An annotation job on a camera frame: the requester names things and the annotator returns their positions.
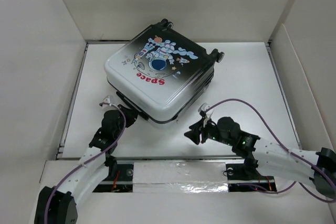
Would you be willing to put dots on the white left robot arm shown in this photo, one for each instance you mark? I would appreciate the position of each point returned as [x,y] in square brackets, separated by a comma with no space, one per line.
[60,203]

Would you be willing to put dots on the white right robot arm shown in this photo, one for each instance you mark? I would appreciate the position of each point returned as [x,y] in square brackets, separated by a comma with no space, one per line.
[315,169]

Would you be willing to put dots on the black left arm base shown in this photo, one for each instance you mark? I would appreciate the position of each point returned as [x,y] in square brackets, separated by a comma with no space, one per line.
[119,179]

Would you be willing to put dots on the aluminium mounting rail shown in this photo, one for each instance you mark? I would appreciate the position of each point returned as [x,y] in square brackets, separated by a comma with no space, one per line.
[178,172]

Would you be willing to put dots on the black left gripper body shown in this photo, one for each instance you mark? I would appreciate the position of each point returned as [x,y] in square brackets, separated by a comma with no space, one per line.
[118,131]

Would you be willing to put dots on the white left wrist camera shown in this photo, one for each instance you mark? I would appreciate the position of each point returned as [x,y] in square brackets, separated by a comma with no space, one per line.
[107,101]

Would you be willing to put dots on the black white space suitcase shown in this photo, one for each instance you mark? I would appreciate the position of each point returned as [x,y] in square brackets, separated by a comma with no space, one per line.
[161,73]

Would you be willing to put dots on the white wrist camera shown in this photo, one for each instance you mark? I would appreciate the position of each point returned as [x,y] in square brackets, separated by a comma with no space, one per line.
[205,112]
[107,101]

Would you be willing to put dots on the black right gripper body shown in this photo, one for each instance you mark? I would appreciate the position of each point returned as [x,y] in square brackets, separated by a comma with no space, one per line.
[211,131]

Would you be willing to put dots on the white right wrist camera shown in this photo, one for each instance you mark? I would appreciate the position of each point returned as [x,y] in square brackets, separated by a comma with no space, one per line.
[205,112]

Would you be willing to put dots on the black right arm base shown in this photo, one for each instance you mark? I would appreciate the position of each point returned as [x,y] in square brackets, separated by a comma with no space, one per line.
[242,177]

